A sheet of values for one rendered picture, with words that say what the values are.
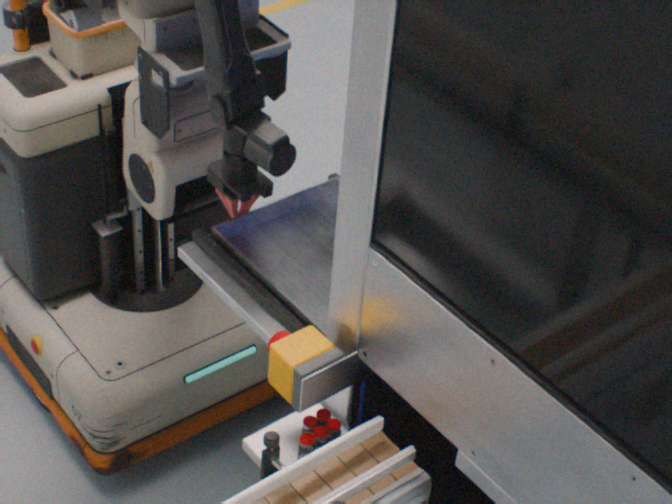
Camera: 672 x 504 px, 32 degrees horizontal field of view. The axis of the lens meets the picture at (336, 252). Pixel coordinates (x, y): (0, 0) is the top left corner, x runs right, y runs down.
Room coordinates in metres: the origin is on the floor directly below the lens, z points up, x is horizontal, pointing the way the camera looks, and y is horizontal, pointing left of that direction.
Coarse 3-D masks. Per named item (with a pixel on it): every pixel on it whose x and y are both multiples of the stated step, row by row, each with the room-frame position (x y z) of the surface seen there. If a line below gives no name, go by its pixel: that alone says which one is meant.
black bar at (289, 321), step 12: (204, 240) 1.46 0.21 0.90; (216, 252) 1.44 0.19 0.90; (228, 264) 1.41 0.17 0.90; (240, 276) 1.38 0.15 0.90; (252, 276) 1.38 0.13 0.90; (252, 288) 1.36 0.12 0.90; (264, 288) 1.36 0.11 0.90; (264, 300) 1.33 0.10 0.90; (276, 300) 1.33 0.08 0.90; (276, 312) 1.31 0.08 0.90; (288, 312) 1.31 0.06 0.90; (288, 324) 1.29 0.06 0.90; (300, 324) 1.28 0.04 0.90
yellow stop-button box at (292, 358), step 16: (288, 336) 1.12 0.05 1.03; (304, 336) 1.12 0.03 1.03; (320, 336) 1.12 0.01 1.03; (272, 352) 1.09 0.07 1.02; (288, 352) 1.09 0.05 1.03; (304, 352) 1.09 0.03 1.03; (320, 352) 1.09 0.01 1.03; (336, 352) 1.10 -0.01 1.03; (272, 368) 1.09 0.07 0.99; (288, 368) 1.07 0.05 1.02; (304, 368) 1.06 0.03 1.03; (320, 368) 1.07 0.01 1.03; (272, 384) 1.09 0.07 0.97; (288, 384) 1.07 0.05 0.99; (288, 400) 1.06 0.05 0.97
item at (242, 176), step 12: (228, 156) 1.51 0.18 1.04; (240, 156) 1.50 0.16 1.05; (216, 168) 1.53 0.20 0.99; (228, 168) 1.50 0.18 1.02; (240, 168) 1.50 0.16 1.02; (252, 168) 1.51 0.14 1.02; (228, 180) 1.50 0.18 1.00; (240, 180) 1.50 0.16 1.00; (252, 180) 1.51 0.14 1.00; (264, 180) 1.51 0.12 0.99; (240, 192) 1.48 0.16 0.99; (252, 192) 1.48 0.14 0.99; (264, 192) 1.50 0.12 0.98
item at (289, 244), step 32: (320, 192) 1.62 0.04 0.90; (224, 224) 1.49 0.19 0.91; (256, 224) 1.54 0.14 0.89; (288, 224) 1.55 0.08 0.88; (320, 224) 1.55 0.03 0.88; (256, 256) 1.46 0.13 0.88; (288, 256) 1.46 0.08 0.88; (320, 256) 1.47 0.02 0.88; (288, 288) 1.38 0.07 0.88; (320, 288) 1.39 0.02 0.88; (320, 320) 1.32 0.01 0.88
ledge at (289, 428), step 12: (312, 408) 1.13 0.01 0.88; (288, 420) 1.11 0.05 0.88; (300, 420) 1.11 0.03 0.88; (264, 432) 1.08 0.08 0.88; (288, 432) 1.09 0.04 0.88; (300, 432) 1.09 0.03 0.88; (252, 444) 1.06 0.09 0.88; (288, 444) 1.06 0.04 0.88; (252, 456) 1.05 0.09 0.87; (288, 456) 1.04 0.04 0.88
